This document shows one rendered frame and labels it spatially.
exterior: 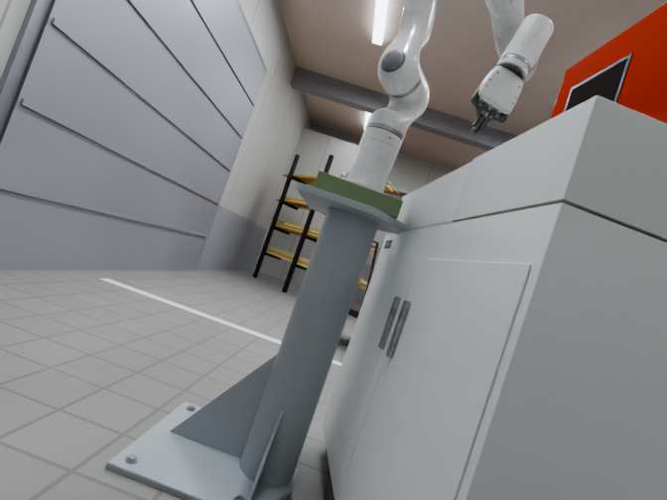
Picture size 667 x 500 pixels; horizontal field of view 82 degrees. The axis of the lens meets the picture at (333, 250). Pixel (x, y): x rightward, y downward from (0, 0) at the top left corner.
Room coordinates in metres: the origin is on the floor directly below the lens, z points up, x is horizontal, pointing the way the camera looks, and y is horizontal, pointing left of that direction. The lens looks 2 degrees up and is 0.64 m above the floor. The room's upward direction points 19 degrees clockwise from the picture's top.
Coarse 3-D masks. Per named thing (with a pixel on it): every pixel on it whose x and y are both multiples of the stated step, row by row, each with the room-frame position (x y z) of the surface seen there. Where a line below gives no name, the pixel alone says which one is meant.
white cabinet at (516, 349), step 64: (384, 256) 1.35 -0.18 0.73; (448, 256) 0.80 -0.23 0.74; (512, 256) 0.56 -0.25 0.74; (576, 256) 0.49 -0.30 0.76; (640, 256) 0.50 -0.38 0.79; (384, 320) 1.08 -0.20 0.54; (448, 320) 0.69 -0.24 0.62; (512, 320) 0.51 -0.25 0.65; (576, 320) 0.50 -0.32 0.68; (640, 320) 0.50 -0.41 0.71; (384, 384) 0.91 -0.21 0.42; (448, 384) 0.62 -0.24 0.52; (512, 384) 0.49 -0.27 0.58; (576, 384) 0.50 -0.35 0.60; (640, 384) 0.51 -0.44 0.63; (384, 448) 0.78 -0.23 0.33; (448, 448) 0.56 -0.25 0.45; (512, 448) 0.49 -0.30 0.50; (576, 448) 0.50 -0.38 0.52; (640, 448) 0.51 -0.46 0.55
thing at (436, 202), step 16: (448, 176) 0.96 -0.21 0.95; (464, 176) 0.86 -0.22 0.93; (416, 192) 1.21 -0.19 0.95; (432, 192) 1.05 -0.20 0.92; (448, 192) 0.92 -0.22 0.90; (416, 208) 1.15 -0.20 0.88; (432, 208) 1.00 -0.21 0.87; (448, 208) 0.89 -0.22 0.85; (416, 224) 1.10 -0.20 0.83; (432, 224) 0.96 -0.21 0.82
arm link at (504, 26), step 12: (492, 0) 1.03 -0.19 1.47; (504, 0) 1.00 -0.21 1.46; (516, 0) 1.00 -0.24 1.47; (492, 12) 1.04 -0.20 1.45; (504, 12) 1.02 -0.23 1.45; (516, 12) 1.03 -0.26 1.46; (492, 24) 1.07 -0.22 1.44; (504, 24) 1.05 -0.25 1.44; (516, 24) 1.05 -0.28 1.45; (504, 36) 1.07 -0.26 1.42; (504, 48) 1.09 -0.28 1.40
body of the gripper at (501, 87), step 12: (492, 72) 0.97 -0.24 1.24; (504, 72) 0.97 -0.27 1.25; (516, 72) 0.96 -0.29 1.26; (480, 84) 1.00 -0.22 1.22; (492, 84) 0.97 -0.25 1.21; (504, 84) 0.97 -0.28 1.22; (516, 84) 0.97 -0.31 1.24; (480, 96) 0.97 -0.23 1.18; (492, 96) 0.97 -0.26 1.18; (504, 96) 0.97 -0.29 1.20; (516, 96) 0.98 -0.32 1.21; (492, 108) 0.99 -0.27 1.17; (504, 108) 0.97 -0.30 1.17
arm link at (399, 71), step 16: (416, 0) 1.12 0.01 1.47; (432, 0) 1.13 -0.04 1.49; (416, 16) 1.11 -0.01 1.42; (432, 16) 1.13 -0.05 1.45; (400, 32) 1.12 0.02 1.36; (416, 32) 1.10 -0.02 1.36; (400, 48) 1.06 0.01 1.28; (416, 48) 1.06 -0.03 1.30; (384, 64) 1.07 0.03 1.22; (400, 64) 1.04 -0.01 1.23; (416, 64) 1.06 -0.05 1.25; (384, 80) 1.08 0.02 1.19; (400, 80) 1.06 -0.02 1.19; (416, 80) 1.09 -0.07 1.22; (400, 96) 1.13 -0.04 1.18
